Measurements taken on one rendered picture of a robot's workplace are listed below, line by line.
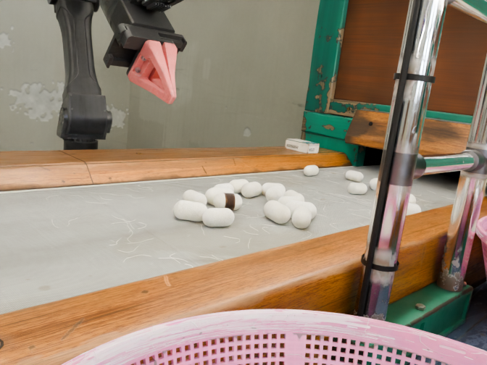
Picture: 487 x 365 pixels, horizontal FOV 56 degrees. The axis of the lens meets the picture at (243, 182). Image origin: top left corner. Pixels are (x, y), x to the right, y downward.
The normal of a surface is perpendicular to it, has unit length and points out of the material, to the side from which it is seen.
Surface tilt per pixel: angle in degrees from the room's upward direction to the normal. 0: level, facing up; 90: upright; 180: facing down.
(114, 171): 45
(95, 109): 63
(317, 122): 90
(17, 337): 0
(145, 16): 40
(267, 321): 75
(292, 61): 90
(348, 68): 90
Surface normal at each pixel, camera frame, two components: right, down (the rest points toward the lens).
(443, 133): -0.61, -0.33
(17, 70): 0.74, 0.22
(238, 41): -0.66, 0.08
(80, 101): 0.53, -0.23
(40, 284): 0.11, -0.97
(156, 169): 0.56, -0.53
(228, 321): 0.42, -0.03
